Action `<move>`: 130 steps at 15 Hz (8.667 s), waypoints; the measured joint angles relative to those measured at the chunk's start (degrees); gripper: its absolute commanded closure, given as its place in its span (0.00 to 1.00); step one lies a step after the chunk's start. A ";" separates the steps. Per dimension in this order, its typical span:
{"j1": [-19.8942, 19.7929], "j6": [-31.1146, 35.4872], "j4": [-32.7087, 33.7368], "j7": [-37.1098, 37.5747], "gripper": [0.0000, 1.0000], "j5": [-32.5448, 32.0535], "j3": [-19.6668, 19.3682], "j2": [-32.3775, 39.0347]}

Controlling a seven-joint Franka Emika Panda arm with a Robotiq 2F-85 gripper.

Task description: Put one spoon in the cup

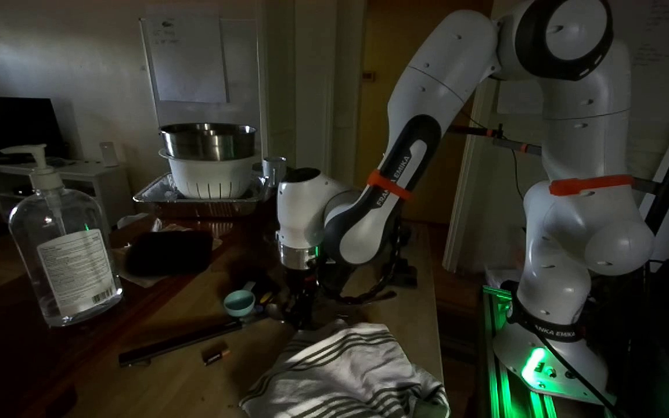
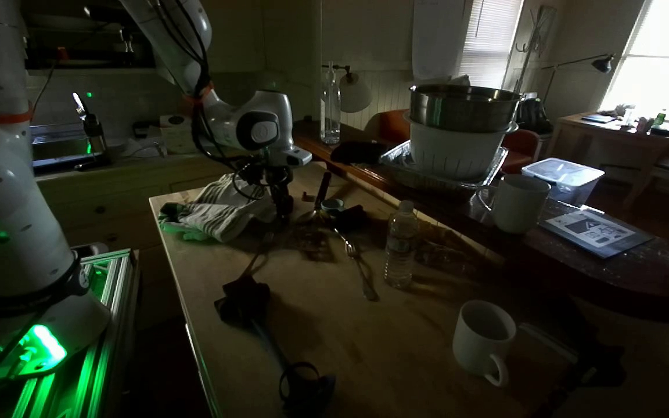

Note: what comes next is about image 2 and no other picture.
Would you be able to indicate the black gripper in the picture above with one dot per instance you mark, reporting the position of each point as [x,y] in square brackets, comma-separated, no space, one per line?
[269,173]

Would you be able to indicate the white striped towel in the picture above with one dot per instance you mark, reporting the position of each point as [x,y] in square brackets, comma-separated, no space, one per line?
[220,202]

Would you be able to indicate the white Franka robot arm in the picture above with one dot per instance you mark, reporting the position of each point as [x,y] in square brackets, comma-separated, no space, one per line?
[10,193]

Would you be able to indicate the teal measuring cup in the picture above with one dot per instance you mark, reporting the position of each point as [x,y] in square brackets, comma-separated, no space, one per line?
[333,205]

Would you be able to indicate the clear pump sanitizer bottle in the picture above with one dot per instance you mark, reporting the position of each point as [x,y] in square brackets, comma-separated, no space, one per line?
[330,107]

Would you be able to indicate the clear plastic water bottle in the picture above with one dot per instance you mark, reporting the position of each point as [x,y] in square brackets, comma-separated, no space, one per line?
[402,244]

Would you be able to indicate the white paper roll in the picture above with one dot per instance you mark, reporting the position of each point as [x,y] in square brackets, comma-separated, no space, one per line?
[172,131]

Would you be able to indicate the white lamp shade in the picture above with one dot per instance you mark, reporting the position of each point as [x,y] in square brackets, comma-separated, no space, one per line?
[357,93]

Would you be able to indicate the steel mixing bowl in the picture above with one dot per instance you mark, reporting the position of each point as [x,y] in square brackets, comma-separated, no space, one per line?
[463,107]

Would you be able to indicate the black device with green light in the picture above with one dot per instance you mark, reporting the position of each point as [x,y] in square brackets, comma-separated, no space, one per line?
[90,124]

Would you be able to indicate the large white mug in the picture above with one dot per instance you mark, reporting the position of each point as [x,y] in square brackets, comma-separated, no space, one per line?
[517,202]

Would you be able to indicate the small white mug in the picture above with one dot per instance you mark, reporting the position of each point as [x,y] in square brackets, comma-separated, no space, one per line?
[485,340]

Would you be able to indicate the narrow bright window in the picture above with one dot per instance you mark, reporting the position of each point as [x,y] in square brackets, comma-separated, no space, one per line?
[494,27]

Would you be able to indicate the clear plastic lidded container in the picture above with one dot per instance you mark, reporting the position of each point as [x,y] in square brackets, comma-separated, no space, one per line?
[564,177]

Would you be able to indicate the wooden desk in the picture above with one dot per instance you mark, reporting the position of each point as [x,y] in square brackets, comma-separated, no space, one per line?
[622,135]

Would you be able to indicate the black desk lamp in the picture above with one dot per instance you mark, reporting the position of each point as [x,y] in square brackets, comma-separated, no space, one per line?
[602,64]

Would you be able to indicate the large bright window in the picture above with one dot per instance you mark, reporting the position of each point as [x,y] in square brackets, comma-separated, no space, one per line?
[667,54]

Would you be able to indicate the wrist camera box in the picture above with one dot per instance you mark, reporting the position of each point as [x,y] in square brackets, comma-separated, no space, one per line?
[298,156]

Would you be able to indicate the brown wooden table rail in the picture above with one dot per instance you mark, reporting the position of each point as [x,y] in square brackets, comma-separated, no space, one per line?
[372,189]

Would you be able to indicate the black clamp mount with rod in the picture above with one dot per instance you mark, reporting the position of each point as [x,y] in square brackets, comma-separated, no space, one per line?
[243,302]

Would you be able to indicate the dark wall shelf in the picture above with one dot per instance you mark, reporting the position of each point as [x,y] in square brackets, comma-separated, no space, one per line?
[81,35]

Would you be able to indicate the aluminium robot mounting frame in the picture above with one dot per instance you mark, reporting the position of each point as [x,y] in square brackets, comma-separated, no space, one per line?
[81,386]

